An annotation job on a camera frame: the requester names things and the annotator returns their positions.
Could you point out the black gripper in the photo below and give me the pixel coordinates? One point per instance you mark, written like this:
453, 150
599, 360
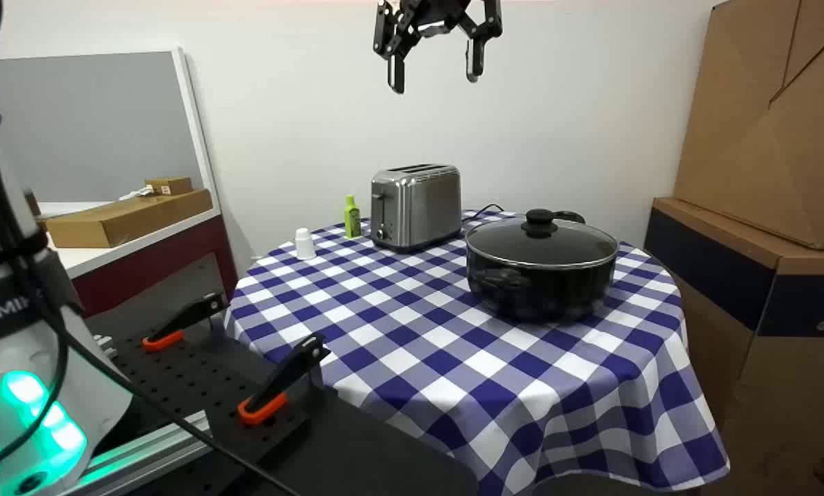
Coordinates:
436, 13

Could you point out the glass lid with black knob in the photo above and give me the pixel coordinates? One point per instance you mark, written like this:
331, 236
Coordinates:
542, 240

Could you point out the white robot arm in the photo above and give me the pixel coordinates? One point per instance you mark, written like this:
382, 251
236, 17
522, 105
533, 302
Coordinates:
16, 367

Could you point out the black pot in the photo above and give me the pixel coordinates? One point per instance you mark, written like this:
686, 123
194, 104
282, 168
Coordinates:
539, 290

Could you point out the silver toaster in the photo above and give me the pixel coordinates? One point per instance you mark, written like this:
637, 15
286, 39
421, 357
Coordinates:
418, 208

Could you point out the small green bottle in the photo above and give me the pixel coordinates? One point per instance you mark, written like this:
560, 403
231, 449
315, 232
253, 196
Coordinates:
351, 218

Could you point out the small white shaker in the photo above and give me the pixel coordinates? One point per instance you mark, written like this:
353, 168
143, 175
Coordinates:
304, 244

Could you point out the small cardboard piece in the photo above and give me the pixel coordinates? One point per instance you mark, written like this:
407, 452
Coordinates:
170, 185

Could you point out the blue white checkered tablecloth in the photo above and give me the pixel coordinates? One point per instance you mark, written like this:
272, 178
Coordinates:
447, 367

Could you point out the flat cardboard box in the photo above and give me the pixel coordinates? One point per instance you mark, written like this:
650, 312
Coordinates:
125, 218

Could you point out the large brown cardboard box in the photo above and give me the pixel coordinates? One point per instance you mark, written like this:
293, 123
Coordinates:
779, 120

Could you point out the white desk with red front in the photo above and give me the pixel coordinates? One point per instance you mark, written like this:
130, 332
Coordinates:
144, 263

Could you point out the black perforated board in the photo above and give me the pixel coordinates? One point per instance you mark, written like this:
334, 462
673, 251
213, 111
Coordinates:
201, 375

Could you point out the cardboard box with blue band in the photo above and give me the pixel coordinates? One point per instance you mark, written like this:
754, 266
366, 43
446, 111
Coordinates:
759, 348

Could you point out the grey panel with white frame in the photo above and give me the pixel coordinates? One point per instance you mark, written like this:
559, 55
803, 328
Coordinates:
89, 128

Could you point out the aluminium rail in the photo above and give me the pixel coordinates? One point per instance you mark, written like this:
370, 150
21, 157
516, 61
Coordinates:
144, 455

